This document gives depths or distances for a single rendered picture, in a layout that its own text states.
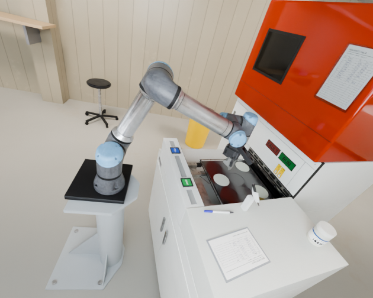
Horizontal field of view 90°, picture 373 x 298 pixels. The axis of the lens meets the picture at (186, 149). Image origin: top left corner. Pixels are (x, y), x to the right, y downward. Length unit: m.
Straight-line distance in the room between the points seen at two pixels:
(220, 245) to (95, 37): 3.21
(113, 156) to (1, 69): 3.55
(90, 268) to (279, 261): 1.31
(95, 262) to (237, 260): 1.21
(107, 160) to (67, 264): 1.08
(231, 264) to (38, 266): 1.42
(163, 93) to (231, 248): 0.63
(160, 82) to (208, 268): 0.67
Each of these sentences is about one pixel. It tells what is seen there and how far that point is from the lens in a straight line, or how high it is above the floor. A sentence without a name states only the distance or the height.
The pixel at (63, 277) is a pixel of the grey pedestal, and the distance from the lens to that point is 1.77.
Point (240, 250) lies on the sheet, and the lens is 0.83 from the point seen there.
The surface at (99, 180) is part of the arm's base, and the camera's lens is 0.99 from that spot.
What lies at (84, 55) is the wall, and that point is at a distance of 3.57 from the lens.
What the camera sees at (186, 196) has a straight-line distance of 0.90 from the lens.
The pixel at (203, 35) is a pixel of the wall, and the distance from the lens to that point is 3.30.
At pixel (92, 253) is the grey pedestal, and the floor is 0.03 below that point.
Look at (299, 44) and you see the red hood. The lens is 1.21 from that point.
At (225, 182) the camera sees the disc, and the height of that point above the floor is 0.90.
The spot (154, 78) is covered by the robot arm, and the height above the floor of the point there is 1.43.
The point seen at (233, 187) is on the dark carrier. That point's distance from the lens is 1.13.
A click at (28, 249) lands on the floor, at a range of 1.95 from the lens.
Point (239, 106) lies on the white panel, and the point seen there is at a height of 1.15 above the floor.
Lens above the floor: 1.64
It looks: 35 degrees down
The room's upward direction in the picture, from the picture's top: 16 degrees clockwise
